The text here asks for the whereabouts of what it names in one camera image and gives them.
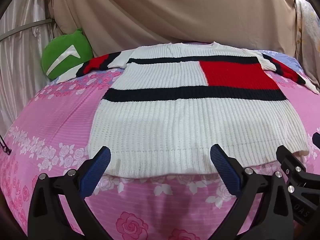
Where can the pale floral cloth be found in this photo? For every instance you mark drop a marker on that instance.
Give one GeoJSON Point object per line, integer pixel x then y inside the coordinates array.
{"type": "Point", "coordinates": [308, 42]}

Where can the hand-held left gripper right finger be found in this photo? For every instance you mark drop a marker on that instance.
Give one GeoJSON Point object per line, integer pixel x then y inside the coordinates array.
{"type": "Point", "coordinates": [225, 172]}

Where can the beige curtain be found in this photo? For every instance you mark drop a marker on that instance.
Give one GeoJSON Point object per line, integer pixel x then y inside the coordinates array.
{"type": "Point", "coordinates": [175, 10]}

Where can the green cushion white mark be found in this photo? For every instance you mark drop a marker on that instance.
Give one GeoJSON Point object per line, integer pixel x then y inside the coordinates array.
{"type": "Point", "coordinates": [62, 47]}

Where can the grey metal bar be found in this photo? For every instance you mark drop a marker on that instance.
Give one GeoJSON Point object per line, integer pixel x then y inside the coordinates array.
{"type": "Point", "coordinates": [25, 27]}

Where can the white satin curtain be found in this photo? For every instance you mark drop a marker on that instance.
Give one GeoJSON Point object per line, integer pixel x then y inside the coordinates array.
{"type": "Point", "coordinates": [20, 67]}

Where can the pink floral bed sheet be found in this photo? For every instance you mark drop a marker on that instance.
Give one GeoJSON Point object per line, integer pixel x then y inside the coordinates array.
{"type": "Point", "coordinates": [55, 120]}

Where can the white knit sweater red navy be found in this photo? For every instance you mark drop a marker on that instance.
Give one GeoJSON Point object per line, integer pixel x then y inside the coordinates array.
{"type": "Point", "coordinates": [180, 120]}

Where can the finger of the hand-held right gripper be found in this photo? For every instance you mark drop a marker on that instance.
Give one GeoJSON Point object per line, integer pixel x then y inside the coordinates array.
{"type": "Point", "coordinates": [317, 138]}
{"type": "Point", "coordinates": [287, 158]}

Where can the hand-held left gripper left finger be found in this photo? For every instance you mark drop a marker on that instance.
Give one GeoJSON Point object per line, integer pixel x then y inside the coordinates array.
{"type": "Point", "coordinates": [96, 172]}

